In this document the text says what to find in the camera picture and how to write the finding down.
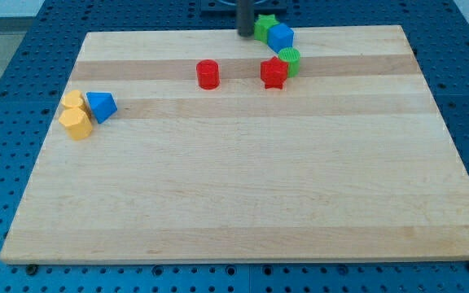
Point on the yellow heart block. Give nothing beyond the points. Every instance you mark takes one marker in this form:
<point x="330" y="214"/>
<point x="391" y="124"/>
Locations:
<point x="75" y="99"/>

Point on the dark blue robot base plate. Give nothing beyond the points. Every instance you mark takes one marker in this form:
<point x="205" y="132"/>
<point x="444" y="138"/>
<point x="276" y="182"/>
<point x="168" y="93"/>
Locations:
<point x="259" y="6"/>

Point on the blue cube block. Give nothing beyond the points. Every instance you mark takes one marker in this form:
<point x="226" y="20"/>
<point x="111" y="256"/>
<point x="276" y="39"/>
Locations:
<point x="280" y="36"/>

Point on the blue triangular prism block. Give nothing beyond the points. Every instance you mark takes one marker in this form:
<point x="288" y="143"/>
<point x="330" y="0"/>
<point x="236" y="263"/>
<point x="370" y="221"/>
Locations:
<point x="102" y="104"/>

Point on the green star block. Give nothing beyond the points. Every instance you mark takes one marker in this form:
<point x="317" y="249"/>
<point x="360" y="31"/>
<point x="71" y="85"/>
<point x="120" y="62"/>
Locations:
<point x="262" y="26"/>

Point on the light wooden board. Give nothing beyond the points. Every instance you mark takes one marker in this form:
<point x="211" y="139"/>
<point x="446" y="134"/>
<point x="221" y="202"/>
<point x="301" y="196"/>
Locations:
<point x="350" y="162"/>

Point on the red cylinder block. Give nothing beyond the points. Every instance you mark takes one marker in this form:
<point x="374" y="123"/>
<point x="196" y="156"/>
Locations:
<point x="208" y="74"/>

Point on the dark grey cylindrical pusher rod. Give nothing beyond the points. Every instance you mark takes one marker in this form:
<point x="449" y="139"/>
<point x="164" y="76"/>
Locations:
<point x="245" y="17"/>

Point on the yellow hexagon block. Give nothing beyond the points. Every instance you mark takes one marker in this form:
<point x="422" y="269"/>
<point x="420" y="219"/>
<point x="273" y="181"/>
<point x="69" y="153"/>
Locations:
<point x="76" y="123"/>

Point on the red star block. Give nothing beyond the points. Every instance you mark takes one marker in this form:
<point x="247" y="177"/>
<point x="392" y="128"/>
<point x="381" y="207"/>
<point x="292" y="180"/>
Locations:
<point x="273" y="73"/>

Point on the green cylinder block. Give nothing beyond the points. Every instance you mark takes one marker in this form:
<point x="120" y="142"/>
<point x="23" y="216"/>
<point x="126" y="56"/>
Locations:
<point x="291" y="56"/>

